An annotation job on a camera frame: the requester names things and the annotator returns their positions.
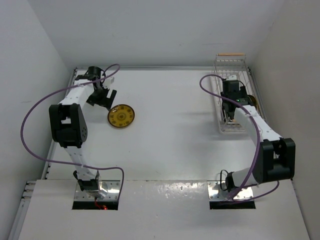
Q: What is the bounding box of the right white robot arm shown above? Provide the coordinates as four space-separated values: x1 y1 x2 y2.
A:
220 79 296 193

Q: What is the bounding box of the left aluminium table rail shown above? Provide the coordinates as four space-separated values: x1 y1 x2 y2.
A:
7 67 79 240

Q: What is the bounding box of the yellow patterned plate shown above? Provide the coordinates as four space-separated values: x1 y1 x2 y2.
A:
248 95 258 110
107 104 135 129

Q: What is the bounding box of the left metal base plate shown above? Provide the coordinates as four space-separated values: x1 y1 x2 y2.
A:
74 180 121 202

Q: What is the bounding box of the metal base plate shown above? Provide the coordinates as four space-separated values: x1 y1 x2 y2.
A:
74 180 121 202
207 180 254 202

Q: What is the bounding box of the right aluminium table rail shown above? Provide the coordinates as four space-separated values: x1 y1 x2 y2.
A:
246 66 267 120

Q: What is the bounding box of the aluminium table rail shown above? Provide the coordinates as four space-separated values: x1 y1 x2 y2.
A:
7 67 79 240
246 66 267 120

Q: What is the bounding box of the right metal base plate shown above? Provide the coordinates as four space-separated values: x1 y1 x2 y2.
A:
207 180 254 202

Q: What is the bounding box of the wire dish rack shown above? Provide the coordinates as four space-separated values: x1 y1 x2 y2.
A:
211 52 265 132

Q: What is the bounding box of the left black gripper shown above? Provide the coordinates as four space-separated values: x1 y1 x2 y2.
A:
85 84 116 111

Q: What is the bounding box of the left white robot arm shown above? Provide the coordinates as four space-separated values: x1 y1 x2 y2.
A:
48 66 117 200

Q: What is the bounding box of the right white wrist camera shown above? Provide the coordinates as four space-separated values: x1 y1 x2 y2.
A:
223 74 238 81

